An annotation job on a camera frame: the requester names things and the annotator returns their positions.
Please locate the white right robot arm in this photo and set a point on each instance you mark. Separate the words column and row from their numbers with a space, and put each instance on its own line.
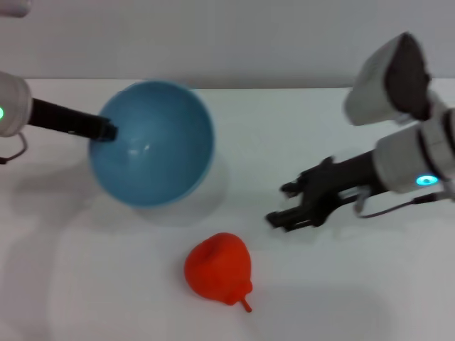
column 412, row 160

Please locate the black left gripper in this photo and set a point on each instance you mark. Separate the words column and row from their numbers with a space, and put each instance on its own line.
column 64, row 120

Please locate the blue bowl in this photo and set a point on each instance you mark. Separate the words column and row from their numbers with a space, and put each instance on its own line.
column 153, row 160

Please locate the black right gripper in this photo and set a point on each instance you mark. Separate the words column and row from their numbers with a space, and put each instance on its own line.
column 337, row 181

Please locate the orange fruit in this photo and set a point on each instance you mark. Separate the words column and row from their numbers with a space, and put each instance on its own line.
column 217, row 270

